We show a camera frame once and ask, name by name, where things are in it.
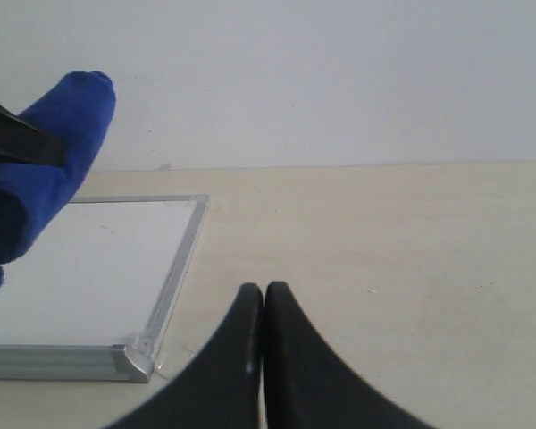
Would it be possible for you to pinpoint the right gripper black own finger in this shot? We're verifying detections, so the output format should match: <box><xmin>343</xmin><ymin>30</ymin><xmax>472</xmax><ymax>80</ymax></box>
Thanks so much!
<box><xmin>111</xmin><ymin>283</ymin><xmax>264</xmax><ymax>429</ymax></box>
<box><xmin>263</xmin><ymin>282</ymin><xmax>429</xmax><ymax>429</ymax></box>

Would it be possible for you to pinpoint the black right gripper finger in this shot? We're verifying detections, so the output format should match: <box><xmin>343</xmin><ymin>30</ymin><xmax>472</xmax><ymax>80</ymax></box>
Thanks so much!
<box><xmin>0</xmin><ymin>105</ymin><xmax>67</xmax><ymax>167</ymax></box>

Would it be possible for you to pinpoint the blue cloth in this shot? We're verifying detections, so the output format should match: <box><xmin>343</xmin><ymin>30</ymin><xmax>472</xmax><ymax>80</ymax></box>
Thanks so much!
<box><xmin>0</xmin><ymin>71</ymin><xmax>116</xmax><ymax>287</ymax></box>

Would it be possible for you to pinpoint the white board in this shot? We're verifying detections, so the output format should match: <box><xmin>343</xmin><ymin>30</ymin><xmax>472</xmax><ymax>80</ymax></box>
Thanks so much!
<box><xmin>0</xmin><ymin>195</ymin><xmax>208</xmax><ymax>383</ymax></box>

